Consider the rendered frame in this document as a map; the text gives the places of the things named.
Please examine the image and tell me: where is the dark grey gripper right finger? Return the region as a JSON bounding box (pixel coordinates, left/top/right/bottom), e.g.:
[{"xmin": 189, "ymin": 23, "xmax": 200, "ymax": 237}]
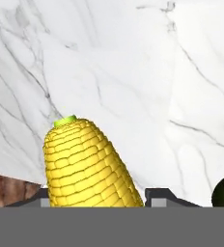
[{"xmin": 144, "ymin": 188, "xmax": 203, "ymax": 208}]

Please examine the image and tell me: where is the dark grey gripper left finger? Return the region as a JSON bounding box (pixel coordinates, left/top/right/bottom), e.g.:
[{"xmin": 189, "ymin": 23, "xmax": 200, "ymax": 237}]
[{"xmin": 6, "ymin": 187, "xmax": 51, "ymax": 208}]

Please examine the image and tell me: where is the yellow corn cob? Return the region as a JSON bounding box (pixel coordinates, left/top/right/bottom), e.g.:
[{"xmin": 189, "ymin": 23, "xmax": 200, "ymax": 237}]
[{"xmin": 42, "ymin": 114, "xmax": 145, "ymax": 208}]

